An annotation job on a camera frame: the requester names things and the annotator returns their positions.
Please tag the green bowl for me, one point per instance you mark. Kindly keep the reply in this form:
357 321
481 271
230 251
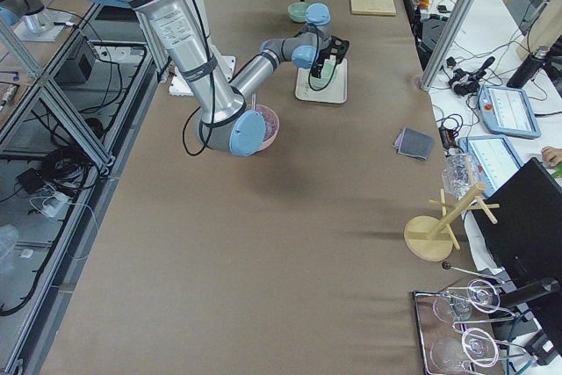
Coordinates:
297 12
326 77

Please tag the grey purple cloth stack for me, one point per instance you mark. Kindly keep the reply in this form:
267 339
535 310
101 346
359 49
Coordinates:
414 144

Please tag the cream rabbit serving tray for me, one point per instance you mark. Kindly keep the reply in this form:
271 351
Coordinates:
335 93

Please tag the wooden cutting board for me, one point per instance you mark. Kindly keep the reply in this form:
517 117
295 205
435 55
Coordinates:
384 8

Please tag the pink bowl with ice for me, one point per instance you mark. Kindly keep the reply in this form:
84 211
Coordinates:
272 125

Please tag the black power adapter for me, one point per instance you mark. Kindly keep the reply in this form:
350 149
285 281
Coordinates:
448 137

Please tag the clear plastic cup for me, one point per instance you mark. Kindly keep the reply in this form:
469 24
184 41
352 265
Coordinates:
460 174

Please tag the upper teach pendant tablet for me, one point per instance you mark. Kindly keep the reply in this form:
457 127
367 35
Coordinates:
507 111

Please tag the teach pendant tablet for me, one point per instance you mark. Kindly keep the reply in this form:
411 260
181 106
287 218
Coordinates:
507 111
496 157

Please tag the lower teach pendant tablet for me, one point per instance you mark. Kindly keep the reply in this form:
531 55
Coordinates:
496 157

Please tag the black water bottle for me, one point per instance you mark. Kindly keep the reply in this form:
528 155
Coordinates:
529 67

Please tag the wooden mug tree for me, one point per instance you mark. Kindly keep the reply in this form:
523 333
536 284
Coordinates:
433 239

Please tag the black monitor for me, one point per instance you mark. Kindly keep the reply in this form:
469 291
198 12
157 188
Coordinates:
526 239

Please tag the wine glass upper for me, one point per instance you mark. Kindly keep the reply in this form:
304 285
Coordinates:
458 303

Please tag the wine glass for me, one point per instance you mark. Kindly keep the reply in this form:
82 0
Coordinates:
468 353
458 303

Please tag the metal glass rack tray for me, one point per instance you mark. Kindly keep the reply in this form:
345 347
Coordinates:
454 329

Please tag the wine glass lower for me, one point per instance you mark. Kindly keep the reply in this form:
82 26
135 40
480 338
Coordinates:
468 353

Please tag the aluminium frame post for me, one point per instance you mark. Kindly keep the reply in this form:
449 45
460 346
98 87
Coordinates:
445 42

